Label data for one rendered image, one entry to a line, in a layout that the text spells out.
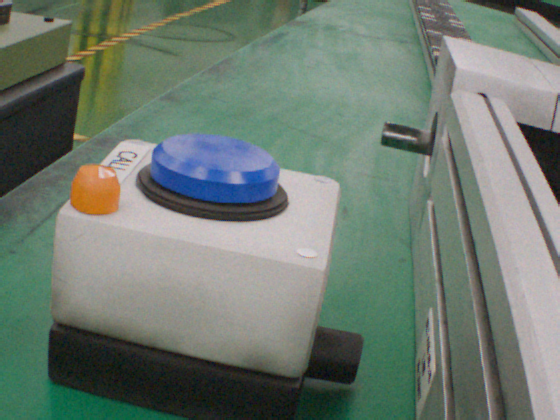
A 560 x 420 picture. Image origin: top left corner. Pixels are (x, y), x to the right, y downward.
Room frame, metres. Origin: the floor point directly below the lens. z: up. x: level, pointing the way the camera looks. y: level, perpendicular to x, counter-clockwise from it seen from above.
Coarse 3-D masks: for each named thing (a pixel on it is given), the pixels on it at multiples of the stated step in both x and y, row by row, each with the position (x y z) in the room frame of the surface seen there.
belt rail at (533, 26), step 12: (516, 12) 1.53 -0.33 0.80; (528, 12) 1.50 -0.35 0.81; (516, 24) 1.51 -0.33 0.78; (528, 24) 1.40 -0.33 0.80; (540, 24) 1.35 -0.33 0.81; (528, 36) 1.38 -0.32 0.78; (540, 36) 1.28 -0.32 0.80; (552, 36) 1.23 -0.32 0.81; (540, 48) 1.26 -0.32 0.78; (552, 48) 1.18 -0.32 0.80; (552, 60) 1.17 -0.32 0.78
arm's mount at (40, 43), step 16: (16, 16) 0.65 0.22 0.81; (32, 16) 0.66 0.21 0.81; (0, 32) 0.59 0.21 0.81; (16, 32) 0.60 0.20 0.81; (32, 32) 0.60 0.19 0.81; (48, 32) 0.62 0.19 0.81; (64, 32) 0.65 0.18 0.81; (0, 48) 0.55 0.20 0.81; (16, 48) 0.57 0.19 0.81; (32, 48) 0.60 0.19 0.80; (48, 48) 0.62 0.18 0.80; (64, 48) 0.65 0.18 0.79; (0, 64) 0.55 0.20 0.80; (16, 64) 0.57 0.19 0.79; (32, 64) 0.60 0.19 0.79; (48, 64) 0.63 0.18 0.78; (0, 80) 0.55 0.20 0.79; (16, 80) 0.58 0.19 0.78
